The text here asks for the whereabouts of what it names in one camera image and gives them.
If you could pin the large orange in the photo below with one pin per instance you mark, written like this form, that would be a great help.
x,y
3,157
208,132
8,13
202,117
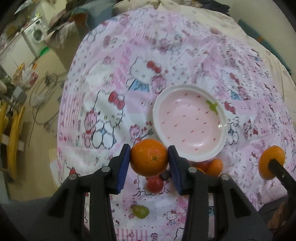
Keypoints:
x,y
149,158

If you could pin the yellow wooden frame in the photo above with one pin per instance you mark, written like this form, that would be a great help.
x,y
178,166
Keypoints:
x,y
12,142

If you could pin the red cherry tomato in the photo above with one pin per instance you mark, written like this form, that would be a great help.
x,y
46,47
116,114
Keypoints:
x,y
155,184
203,166

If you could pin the pink strawberry pattern plate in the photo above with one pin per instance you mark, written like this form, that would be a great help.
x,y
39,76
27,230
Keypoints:
x,y
192,120

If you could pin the white washing machine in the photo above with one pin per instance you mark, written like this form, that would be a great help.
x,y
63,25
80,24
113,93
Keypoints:
x,y
34,34

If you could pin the medium orange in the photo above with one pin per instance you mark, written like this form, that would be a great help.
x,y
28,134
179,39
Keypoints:
x,y
271,153

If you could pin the plastic bag on floor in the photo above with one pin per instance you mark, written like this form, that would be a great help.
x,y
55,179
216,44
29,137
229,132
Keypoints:
x,y
29,77

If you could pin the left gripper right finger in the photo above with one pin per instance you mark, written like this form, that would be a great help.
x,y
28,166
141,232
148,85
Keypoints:
x,y
235,218

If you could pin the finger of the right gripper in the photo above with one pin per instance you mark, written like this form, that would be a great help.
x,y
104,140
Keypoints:
x,y
283,176

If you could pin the green grape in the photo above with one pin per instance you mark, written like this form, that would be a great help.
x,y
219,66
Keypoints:
x,y
140,211

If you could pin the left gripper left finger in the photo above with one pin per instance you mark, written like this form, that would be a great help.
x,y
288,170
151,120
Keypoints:
x,y
66,207

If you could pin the small tangerine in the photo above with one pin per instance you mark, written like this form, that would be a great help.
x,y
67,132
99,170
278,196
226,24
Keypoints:
x,y
215,168

